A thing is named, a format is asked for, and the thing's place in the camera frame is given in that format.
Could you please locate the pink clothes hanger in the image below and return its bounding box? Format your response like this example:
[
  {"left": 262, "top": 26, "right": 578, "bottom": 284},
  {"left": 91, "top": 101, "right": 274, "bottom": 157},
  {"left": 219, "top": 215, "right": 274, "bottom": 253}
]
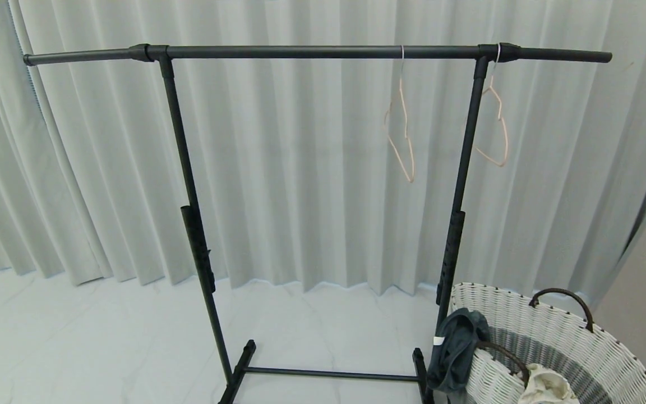
[
  {"left": 473, "top": 44, "right": 509, "bottom": 168},
  {"left": 384, "top": 46, "right": 416, "bottom": 183}
]

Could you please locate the black clothes rack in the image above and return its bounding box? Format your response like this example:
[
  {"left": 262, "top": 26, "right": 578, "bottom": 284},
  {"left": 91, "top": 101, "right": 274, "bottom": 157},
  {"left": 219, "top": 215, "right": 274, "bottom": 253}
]
[{"left": 23, "top": 43, "right": 613, "bottom": 404}]

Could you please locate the white curtain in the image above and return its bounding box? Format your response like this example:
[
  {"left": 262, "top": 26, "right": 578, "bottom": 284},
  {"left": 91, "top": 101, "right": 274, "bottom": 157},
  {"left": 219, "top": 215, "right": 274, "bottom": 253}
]
[{"left": 0, "top": 0, "right": 646, "bottom": 306}]

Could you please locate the cream printed garment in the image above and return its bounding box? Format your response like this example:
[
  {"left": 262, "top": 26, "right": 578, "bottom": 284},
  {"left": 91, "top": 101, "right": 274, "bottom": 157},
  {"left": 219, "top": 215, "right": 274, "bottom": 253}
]
[{"left": 516, "top": 363, "right": 582, "bottom": 404}]

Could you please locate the white laundry basket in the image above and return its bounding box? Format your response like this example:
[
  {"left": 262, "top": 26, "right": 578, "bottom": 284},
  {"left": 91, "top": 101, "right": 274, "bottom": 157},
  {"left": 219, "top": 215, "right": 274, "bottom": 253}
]
[{"left": 450, "top": 282, "right": 646, "bottom": 404}]

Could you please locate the dark grey garment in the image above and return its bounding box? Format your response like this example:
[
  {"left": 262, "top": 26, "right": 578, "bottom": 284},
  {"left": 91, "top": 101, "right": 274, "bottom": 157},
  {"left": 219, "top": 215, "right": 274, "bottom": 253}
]
[{"left": 427, "top": 307, "right": 492, "bottom": 393}]

